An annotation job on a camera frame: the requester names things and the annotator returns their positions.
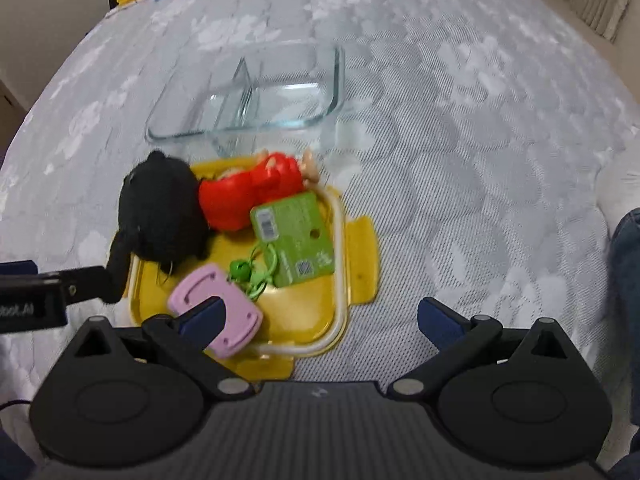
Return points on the red doll figure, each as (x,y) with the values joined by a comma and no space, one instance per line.
(250,190)

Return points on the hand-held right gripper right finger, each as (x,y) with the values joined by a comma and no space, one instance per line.
(440,322)

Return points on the clear glass container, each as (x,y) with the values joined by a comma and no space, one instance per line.
(280,105)

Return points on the beige curtain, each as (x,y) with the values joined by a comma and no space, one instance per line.
(607,0)

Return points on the pink plastic case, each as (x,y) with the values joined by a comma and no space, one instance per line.
(200,280)

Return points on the green card tag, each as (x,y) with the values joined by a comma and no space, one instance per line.
(295,240)

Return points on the yellow container lid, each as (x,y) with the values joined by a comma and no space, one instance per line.
(300,305)

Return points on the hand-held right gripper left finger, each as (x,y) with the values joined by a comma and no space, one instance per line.
(202,319)

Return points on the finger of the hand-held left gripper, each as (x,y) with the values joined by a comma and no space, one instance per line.
(90,285)
(17,267)

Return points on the black plush toy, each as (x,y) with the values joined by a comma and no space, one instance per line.
(160,210)

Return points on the white cloth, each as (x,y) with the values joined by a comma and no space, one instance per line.
(620,195)

